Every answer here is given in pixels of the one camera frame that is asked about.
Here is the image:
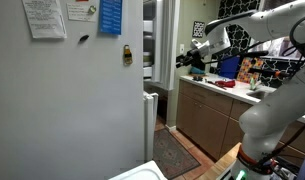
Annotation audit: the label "red cloth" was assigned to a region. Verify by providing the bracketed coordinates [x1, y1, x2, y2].
[214, 79, 237, 90]

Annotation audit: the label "blue printed paper sheet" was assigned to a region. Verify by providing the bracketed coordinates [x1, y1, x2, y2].
[99, 0, 123, 36]

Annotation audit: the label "white printed paper sheet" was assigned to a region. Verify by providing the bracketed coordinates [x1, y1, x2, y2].
[21, 0, 68, 40]

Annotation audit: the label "patterned floor rug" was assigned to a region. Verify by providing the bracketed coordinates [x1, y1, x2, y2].
[153, 128, 202, 180]

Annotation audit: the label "white kitchen countertop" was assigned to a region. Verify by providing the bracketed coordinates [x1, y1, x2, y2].
[179, 73, 305, 125]

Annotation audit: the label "black oval fridge magnet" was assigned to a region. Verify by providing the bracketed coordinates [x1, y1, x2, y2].
[78, 34, 91, 43]

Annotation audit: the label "blue upright board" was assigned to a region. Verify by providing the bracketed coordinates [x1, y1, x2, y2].
[218, 55, 242, 80]

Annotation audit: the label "teal small object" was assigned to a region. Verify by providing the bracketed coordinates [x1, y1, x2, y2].
[190, 66, 207, 75]

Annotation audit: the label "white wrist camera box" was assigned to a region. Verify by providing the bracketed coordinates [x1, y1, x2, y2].
[190, 38, 211, 58]

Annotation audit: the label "black white patterned picture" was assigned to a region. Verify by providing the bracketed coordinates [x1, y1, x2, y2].
[191, 20, 206, 39]

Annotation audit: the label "small white paper note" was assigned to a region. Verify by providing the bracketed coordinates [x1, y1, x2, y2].
[66, 3, 99, 23]

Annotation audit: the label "kitchen sink basin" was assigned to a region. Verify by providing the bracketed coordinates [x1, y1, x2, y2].
[246, 89, 277, 102]

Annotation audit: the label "brown kitchen base cabinets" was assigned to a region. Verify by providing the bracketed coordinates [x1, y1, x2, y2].
[175, 79, 305, 162]

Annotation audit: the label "white fridge body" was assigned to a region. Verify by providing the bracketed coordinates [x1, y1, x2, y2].
[0, 0, 147, 180]

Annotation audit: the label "colourful tile patterned board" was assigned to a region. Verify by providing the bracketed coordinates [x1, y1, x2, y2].
[236, 57, 265, 85]

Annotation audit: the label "green small bottle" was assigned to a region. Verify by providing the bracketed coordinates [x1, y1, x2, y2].
[249, 78, 260, 91]

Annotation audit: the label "white electric stove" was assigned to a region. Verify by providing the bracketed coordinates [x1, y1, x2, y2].
[108, 160, 168, 180]

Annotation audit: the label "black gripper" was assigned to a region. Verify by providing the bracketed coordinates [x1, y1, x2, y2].
[176, 49, 206, 70]

